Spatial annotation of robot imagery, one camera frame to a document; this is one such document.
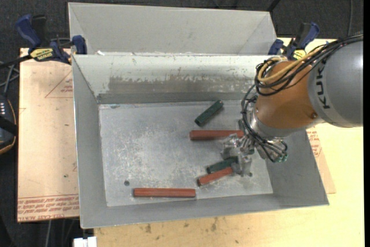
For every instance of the brown cardboard board, red print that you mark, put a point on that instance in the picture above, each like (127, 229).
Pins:
(46, 136)

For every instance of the red-brown flat block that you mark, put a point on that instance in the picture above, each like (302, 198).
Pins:
(214, 135)
(164, 192)
(215, 176)

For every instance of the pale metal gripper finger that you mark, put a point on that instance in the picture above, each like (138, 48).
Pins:
(229, 147)
(242, 167)

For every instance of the grey metal bin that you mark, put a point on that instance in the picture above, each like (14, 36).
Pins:
(150, 141)

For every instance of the dark green flat block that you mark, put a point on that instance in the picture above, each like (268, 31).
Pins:
(208, 113)
(220, 165)

